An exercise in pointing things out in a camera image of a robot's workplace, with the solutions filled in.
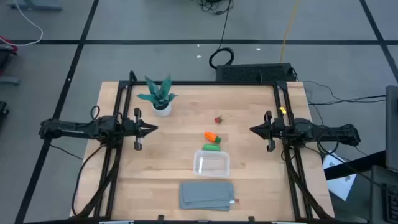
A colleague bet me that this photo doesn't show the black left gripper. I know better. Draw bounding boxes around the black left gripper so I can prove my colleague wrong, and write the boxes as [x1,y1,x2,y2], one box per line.
[123,108,159,151]

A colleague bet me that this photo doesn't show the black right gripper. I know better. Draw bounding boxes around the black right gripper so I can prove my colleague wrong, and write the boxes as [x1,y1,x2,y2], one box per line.
[249,110,285,153]

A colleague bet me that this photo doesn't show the orange toy carrot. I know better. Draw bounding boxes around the orange toy carrot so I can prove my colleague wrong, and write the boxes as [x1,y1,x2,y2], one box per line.
[204,131,223,144]

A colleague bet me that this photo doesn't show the green toy cucumber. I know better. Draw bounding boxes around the green toy cucumber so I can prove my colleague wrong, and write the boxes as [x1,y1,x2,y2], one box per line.
[202,143,222,152]

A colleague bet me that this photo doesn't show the clear plastic tupperware container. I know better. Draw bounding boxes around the clear plastic tupperware container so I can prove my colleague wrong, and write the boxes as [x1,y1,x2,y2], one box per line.
[193,149,231,179]

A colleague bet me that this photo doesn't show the white round plant pot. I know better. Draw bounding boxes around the white round plant pot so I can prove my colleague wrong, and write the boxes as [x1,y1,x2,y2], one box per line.
[151,101,172,118]

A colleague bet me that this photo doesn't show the green artificial plant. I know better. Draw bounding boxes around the green artificial plant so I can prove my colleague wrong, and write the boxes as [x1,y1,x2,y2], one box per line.
[136,73,178,110]

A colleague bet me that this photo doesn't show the black perforated metal box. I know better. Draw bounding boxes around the black perforated metal box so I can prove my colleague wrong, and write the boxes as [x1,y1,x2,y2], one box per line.
[215,63,297,83]

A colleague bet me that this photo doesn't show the grey folded cloth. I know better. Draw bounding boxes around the grey folded cloth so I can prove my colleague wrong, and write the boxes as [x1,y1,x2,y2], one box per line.
[178,181,236,212]

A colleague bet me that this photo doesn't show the white printed paper sheet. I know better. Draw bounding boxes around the white printed paper sheet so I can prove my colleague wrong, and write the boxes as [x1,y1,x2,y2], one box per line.
[322,151,357,202]

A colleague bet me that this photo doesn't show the grey monitor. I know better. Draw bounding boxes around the grey monitor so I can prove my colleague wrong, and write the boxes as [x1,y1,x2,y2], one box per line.
[385,85,398,172]

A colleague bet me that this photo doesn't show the dark equipment cabinet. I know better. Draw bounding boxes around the dark equipment cabinet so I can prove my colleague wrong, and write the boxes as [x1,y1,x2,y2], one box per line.
[369,164,398,224]

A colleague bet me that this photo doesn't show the right arm black cable bundle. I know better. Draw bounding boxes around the right arm black cable bundle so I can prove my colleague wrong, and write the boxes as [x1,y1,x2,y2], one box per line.
[281,144,334,220]

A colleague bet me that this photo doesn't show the arm black cable bundle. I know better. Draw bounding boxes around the arm black cable bundle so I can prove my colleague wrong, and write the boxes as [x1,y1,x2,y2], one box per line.
[71,143,121,218]
[281,144,334,220]

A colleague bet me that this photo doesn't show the black aluminium table frame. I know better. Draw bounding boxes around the black aluminium table frame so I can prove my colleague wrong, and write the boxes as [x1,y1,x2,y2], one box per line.
[92,70,335,221]

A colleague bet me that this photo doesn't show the left arm black cable bundle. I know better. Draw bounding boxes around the left arm black cable bundle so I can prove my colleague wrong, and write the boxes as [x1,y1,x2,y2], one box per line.
[71,143,121,218]

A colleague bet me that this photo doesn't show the thin black floor cables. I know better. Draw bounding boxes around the thin black floor cables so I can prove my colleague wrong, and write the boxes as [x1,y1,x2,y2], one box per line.
[302,80,387,107]

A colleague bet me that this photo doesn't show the black coiled floor cable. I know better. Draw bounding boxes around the black coiled floor cable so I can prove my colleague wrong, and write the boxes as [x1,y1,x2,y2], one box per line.
[195,0,235,70]

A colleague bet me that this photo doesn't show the yellow floor cable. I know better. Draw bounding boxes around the yellow floor cable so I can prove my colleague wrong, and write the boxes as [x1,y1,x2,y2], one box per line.
[279,0,301,63]

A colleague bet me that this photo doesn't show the white floor cable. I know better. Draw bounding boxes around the white floor cable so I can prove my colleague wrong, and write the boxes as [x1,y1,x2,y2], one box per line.
[11,0,44,47]

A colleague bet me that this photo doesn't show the red cable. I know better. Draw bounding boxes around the red cable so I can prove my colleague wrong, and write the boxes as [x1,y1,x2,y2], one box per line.
[0,35,19,56]

